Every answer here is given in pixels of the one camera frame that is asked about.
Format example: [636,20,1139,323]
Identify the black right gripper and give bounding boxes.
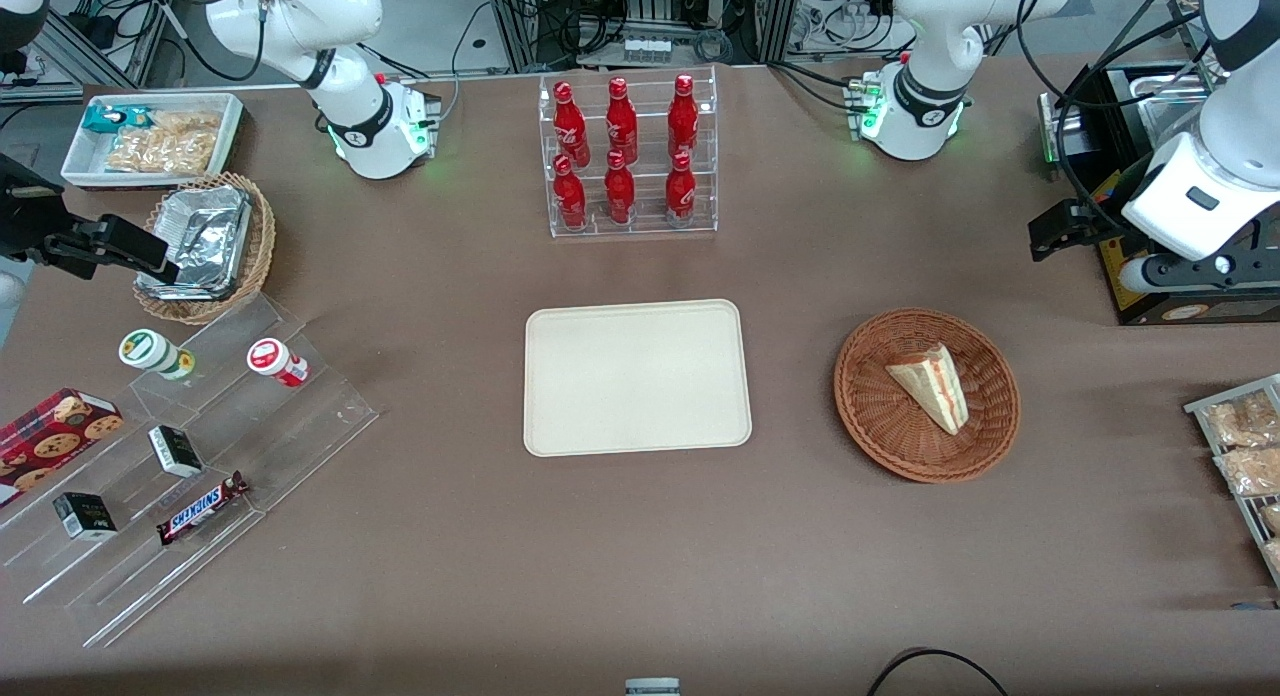
[0,154,183,286]

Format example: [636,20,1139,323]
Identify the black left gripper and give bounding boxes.
[1029,199,1128,265]

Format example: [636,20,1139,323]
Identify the triangular sandwich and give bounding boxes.
[885,343,970,437]

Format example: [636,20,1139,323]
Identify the light wicker basket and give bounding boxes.
[132,171,277,326]

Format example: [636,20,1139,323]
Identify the tray of wrapped pastries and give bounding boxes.
[1184,374,1280,589]

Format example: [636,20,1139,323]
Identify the brown wicker basket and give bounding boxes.
[833,307,1021,484]

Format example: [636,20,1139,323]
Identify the beige plastic tray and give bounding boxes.
[523,298,753,458]

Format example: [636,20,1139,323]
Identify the aluminium foil containers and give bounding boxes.
[136,184,253,302]

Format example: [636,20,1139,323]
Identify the black food warmer appliance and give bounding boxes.
[1038,61,1280,327]

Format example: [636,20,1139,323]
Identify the green lid white cup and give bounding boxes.
[118,328,197,381]

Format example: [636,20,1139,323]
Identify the white rectangular snack bin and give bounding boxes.
[60,92,246,191]

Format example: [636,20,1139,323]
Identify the clear bag of chips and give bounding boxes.
[104,111,223,175]

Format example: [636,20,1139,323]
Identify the teal snack packet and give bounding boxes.
[81,104,157,137]

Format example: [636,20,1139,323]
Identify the red lid white cup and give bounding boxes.
[246,337,311,388]

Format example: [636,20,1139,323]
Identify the steel warmer pan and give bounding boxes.
[1130,71,1219,152]

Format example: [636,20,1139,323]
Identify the small black box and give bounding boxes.
[148,425,205,479]
[52,492,119,542]

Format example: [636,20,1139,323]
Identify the red cookie box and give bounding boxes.
[0,387,125,508]

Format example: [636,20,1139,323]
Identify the clear acrylic stepped shelf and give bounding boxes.
[0,294,381,649]

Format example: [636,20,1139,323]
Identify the snickers chocolate bar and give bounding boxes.
[156,471,250,547]

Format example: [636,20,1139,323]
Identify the clear bag of crackers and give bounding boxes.
[1218,446,1280,499]
[1203,390,1280,449]

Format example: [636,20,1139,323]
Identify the red cola bottle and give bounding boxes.
[603,150,637,225]
[553,81,592,169]
[552,154,589,229]
[605,77,640,165]
[664,151,698,223]
[667,74,700,162]

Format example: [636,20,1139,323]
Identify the clear acrylic bottle rack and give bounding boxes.
[538,65,719,239]

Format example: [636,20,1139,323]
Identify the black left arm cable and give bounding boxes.
[1016,0,1216,239]

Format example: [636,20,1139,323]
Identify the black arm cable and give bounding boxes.
[1016,0,1216,239]
[128,0,273,83]

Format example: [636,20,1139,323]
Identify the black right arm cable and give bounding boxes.
[128,0,273,83]

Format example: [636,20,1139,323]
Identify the black cable loop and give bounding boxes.
[865,647,1008,696]

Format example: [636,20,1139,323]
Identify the aluminium profile frame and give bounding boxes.
[485,0,806,72]

